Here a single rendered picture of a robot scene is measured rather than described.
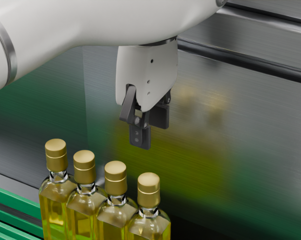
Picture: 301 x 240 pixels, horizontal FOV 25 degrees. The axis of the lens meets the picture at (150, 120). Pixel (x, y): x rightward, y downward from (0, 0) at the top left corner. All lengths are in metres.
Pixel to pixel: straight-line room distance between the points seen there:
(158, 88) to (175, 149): 0.26
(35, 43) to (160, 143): 0.52
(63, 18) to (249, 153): 0.48
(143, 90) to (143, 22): 0.17
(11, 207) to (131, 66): 0.56
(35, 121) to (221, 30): 0.49
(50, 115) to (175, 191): 0.29
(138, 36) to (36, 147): 0.69
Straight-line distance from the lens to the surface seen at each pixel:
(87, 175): 1.10
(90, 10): 0.73
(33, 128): 1.38
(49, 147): 1.12
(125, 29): 0.75
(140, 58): 0.88
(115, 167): 1.07
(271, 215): 1.16
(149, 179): 1.05
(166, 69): 0.93
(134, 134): 0.96
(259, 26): 0.99
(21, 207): 1.35
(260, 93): 1.03
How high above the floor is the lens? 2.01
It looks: 35 degrees down
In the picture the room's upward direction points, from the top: straight up
